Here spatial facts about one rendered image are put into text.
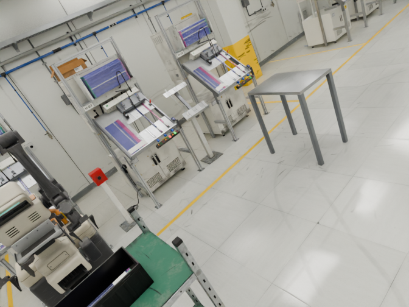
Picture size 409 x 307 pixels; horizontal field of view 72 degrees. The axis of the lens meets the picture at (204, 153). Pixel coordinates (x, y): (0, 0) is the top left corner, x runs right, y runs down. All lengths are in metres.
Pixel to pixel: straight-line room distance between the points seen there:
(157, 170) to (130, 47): 2.54
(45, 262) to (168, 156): 2.22
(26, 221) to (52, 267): 0.33
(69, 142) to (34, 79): 1.03
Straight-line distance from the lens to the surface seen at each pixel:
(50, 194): 1.65
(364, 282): 2.08
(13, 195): 1.81
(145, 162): 3.64
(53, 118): 4.98
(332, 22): 6.76
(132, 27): 5.55
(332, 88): 2.97
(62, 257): 2.03
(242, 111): 4.55
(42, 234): 1.92
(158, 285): 1.17
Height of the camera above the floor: 1.71
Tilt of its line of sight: 25 degrees down
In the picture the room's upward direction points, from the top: 27 degrees counter-clockwise
